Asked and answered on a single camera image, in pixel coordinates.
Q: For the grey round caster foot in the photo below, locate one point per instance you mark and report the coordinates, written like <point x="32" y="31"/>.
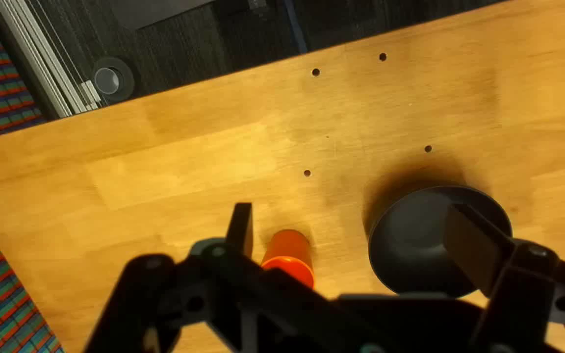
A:
<point x="114" y="78"/>

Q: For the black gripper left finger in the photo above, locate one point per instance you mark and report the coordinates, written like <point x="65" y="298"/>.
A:
<point x="240" y="229"/>

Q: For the dark grey round bowl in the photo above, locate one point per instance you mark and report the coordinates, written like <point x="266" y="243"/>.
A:
<point x="407" y="239"/>

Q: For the white metal table frame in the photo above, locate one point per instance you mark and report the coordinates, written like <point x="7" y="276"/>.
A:
<point x="65" y="86"/>

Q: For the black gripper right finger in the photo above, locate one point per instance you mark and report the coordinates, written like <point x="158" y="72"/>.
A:
<point x="479" y="239"/>

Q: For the orange plastic cup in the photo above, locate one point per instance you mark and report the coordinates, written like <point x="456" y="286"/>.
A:
<point x="291" y="251"/>

